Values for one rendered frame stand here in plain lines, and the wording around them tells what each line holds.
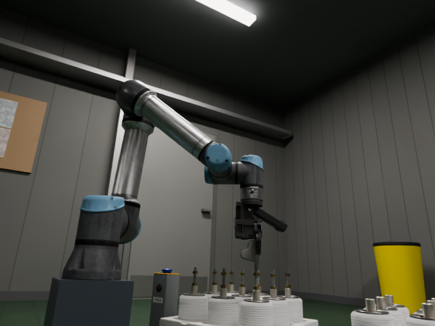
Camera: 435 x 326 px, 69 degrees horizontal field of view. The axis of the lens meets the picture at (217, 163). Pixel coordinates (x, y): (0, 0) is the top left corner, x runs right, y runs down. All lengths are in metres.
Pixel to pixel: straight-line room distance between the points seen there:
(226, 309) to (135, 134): 0.64
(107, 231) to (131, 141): 0.35
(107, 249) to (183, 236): 3.03
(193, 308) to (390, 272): 2.42
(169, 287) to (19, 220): 2.55
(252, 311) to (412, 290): 2.43
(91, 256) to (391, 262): 2.76
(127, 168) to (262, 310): 0.61
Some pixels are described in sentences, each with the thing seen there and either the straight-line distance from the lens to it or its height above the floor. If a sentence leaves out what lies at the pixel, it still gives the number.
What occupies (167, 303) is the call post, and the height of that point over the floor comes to 0.21.
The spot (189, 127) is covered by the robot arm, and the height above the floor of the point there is 0.74.
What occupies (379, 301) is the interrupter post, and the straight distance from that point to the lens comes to 1.03.
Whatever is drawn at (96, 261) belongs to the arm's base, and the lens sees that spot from 0.90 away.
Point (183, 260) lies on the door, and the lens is 3.92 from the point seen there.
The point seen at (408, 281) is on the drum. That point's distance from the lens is 3.28.
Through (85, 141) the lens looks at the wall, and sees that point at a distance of 3.84.
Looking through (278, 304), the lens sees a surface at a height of 0.24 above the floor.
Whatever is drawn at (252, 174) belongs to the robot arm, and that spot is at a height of 0.63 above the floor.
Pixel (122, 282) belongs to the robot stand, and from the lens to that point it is 0.90.
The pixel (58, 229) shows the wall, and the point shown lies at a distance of 3.62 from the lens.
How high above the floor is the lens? 0.34
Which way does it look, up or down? 18 degrees up
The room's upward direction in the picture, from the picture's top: 2 degrees clockwise
